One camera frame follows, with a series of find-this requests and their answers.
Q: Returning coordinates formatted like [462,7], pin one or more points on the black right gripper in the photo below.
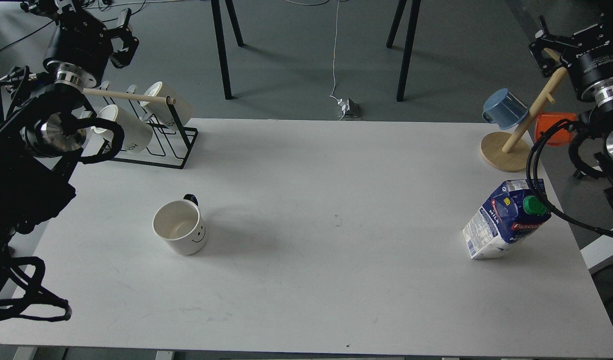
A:
[587,55]

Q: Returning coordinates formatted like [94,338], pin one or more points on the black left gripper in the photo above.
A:
[80,43]

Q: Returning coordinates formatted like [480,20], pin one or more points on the blue milk carton green cap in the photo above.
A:
[510,214]

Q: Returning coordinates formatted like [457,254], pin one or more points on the white smiley face mug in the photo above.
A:
[180,225]

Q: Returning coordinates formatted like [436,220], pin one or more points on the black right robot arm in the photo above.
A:
[590,152]

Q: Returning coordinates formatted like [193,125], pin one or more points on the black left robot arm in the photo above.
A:
[41,141]

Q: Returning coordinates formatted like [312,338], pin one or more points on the blue cup on tree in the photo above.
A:
[504,109]

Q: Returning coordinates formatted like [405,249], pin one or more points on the white mug front on rack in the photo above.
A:
[137,134]

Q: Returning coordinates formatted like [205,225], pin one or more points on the wooden mug tree stand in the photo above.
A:
[508,152]

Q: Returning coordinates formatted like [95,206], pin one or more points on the black table legs right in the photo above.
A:
[410,36]

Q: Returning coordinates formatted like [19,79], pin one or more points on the grey floor power socket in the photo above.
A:
[348,109]

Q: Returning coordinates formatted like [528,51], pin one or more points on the black wire mug rack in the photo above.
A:
[168,115]

